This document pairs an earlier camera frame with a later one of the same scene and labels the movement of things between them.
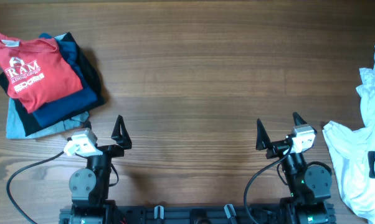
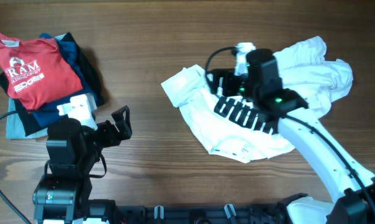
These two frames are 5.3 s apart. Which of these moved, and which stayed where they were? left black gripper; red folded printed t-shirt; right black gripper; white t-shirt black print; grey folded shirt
Moved: left black gripper; white t-shirt black print; right black gripper
Stayed: grey folded shirt; red folded printed t-shirt
